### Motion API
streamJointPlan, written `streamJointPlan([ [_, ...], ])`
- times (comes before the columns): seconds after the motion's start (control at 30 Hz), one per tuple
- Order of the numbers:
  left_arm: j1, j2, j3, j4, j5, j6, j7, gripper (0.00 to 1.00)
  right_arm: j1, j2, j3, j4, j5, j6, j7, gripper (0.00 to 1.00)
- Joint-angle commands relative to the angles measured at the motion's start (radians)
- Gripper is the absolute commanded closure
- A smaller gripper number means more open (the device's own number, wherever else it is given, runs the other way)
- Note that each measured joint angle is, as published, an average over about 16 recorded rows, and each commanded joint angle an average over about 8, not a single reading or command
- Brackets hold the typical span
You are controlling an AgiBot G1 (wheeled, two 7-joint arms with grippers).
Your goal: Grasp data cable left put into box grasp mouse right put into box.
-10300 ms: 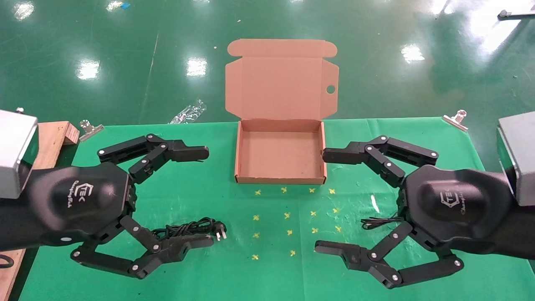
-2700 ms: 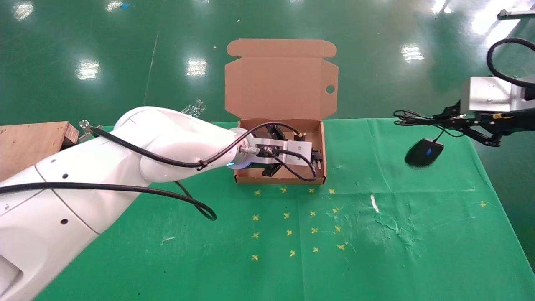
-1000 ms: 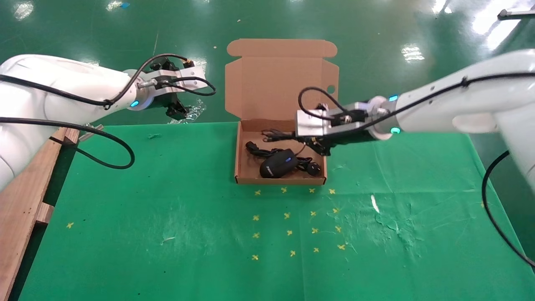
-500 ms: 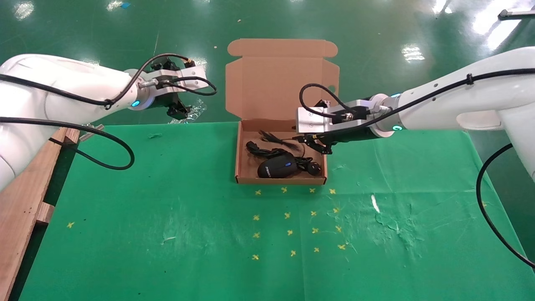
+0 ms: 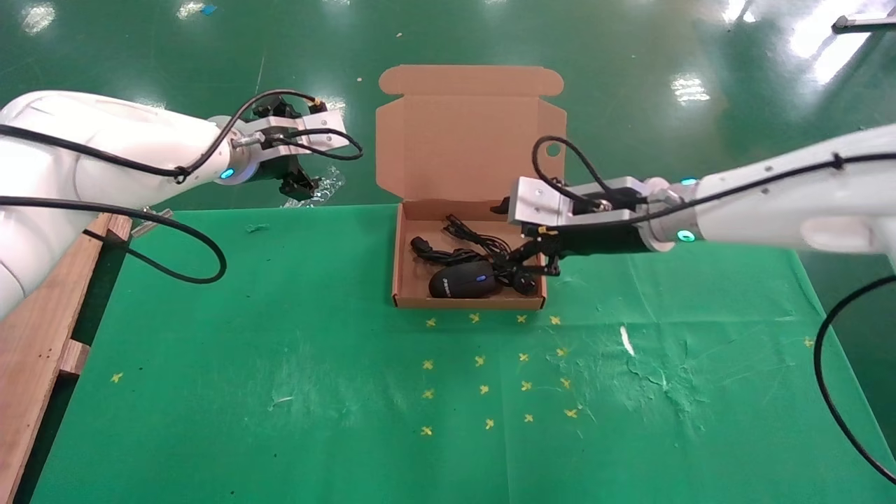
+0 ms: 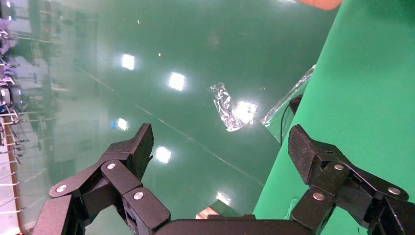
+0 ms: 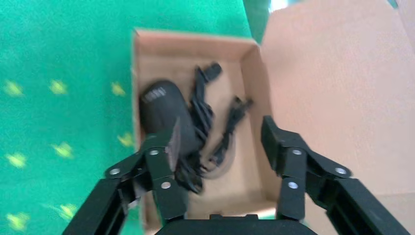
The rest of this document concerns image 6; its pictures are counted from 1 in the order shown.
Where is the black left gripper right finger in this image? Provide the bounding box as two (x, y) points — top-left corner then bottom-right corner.
(288, 124), (415, 235)

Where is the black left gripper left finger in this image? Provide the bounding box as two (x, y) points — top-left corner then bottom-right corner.
(32, 123), (171, 235)

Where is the wooden board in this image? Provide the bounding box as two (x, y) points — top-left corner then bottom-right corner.
(195, 207), (222, 220)

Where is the crumpled clear plastic bag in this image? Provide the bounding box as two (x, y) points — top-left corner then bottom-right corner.
(209, 82), (258, 133)

